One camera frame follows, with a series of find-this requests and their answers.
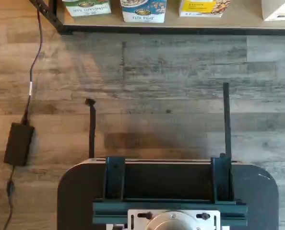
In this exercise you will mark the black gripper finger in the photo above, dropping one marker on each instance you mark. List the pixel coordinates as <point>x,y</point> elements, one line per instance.
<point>227,119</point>
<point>92,129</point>

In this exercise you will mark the beige shelf board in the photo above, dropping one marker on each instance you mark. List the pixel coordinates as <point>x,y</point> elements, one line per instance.
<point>205,21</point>

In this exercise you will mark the yellow and white granola box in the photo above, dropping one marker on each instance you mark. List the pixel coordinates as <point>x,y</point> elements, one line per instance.
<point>195,12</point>

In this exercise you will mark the blue and white cereal box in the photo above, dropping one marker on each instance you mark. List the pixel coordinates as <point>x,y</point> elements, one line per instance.
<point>142,16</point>

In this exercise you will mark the green and white oatmeal box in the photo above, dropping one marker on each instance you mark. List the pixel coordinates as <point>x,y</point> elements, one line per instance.
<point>89,9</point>

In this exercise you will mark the black metal shelf rack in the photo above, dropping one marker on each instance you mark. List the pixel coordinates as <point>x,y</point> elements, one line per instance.
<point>133,29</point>

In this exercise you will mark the white slotted mounting plate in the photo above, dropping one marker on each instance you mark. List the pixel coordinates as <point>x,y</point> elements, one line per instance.
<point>142,221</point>

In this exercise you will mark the white carton box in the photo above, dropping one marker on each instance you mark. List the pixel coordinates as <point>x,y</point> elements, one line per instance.
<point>276,12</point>

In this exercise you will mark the black power adapter brick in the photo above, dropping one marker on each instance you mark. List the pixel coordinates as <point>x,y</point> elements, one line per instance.
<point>19,143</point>

